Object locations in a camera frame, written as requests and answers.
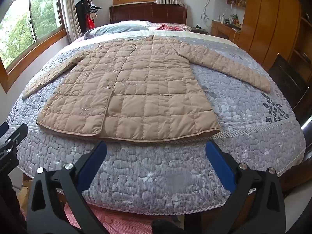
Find cardboard box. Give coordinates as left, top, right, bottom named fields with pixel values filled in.
left=19, top=186, right=32, bottom=211

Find large wooden frame window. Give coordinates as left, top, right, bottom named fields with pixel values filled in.
left=0, top=0, right=67, bottom=88

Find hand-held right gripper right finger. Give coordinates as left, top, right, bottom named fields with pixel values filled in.
left=206, top=140, right=285, bottom=234

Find pink checked cloth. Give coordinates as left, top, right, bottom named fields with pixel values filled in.
left=65, top=201, right=181, bottom=234

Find grey blue pillow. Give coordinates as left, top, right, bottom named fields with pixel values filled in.
left=84, top=23, right=150, bottom=39

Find beige quilted coat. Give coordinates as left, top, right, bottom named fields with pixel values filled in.
left=22, top=35, right=272, bottom=143

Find black chair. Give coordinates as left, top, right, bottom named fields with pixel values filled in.
left=268, top=54, right=310, bottom=110

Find bed with grey quilt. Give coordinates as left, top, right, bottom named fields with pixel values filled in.
left=6, top=30, right=306, bottom=214

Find wooden wardrobe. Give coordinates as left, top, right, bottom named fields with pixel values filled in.
left=240, top=0, right=312, bottom=71

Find long pale curtain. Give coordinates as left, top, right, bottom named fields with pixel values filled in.
left=60, top=0, right=83, bottom=42

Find red hanging bag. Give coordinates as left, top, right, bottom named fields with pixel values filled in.
left=86, top=13, right=95, bottom=30

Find wooden desk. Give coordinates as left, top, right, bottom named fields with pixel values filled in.
left=211, top=19, right=242, bottom=42

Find red patterned cloth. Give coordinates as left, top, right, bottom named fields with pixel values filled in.
left=156, top=24, right=183, bottom=32

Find hanging cables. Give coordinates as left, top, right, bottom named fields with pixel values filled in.
left=201, top=0, right=212, bottom=22

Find colourful desk clutter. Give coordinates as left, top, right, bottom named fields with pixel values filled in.
left=218, top=12, right=242, bottom=27

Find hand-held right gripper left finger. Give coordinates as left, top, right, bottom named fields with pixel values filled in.
left=27, top=141, right=108, bottom=234

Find dark nightstand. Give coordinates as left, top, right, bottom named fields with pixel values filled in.
left=190, top=26, right=209, bottom=35

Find dark wooden headboard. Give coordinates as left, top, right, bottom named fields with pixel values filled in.
left=109, top=3, right=188, bottom=25

